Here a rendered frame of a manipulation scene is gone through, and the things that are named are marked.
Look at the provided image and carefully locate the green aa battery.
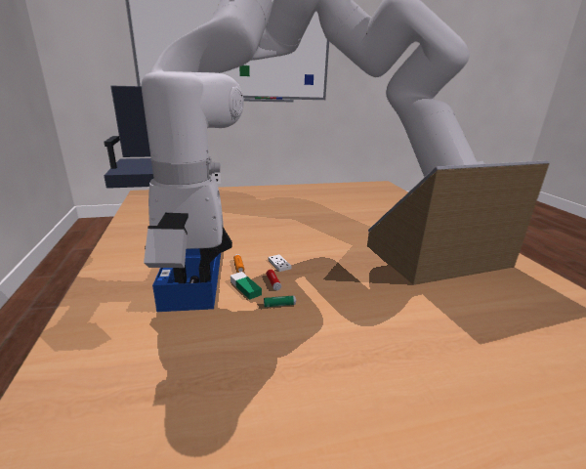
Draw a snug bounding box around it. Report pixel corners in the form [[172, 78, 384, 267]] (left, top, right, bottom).
[[264, 296, 296, 307]]

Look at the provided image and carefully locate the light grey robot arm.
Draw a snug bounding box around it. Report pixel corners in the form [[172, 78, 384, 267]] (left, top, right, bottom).
[[142, 0, 484, 268]]

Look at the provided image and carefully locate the red aa battery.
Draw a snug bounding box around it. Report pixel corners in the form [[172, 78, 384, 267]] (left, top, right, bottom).
[[267, 270, 281, 290]]

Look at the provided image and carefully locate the white domino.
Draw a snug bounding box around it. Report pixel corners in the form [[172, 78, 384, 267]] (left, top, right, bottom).
[[269, 255, 292, 272]]

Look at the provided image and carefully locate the orange battery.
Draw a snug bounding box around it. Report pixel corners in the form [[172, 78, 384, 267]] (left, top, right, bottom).
[[233, 254, 244, 273]]

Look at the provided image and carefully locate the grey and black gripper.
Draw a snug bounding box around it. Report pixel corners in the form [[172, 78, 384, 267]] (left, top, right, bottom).
[[148, 177, 232, 283]]

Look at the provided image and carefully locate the green and white eraser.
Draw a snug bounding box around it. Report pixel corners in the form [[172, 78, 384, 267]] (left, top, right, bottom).
[[230, 272, 262, 299]]

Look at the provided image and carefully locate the blue three-compartment bin rack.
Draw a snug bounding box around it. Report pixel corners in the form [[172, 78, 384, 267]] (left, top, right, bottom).
[[152, 248, 221, 312]]

